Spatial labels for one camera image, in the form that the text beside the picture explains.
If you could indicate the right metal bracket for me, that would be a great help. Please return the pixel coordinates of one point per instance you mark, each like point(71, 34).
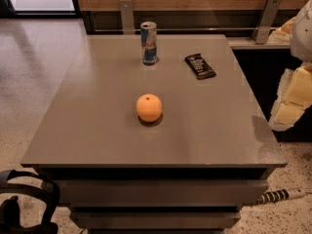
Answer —
point(262, 30)

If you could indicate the silver blue energy drink can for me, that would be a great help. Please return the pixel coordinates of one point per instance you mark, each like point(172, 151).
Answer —
point(148, 36)

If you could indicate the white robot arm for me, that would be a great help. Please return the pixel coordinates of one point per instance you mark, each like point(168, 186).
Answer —
point(301, 36)

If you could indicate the black chocolate bar wrapper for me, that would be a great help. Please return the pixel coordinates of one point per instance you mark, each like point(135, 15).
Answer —
point(200, 67)

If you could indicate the orange fruit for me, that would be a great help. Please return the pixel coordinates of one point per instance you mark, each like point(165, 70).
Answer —
point(149, 108)

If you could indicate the metal bracket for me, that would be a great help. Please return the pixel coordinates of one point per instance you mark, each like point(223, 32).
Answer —
point(262, 30)
point(127, 16)

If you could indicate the grey drawer cabinet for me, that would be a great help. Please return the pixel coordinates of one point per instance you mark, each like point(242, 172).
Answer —
point(209, 154)

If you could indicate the left metal bracket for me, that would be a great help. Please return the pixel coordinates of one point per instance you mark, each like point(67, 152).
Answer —
point(127, 16)

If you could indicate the black headset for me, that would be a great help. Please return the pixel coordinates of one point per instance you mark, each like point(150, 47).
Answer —
point(28, 203)

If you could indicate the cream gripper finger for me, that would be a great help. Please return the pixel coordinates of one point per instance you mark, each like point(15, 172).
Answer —
point(282, 34)
point(294, 96)

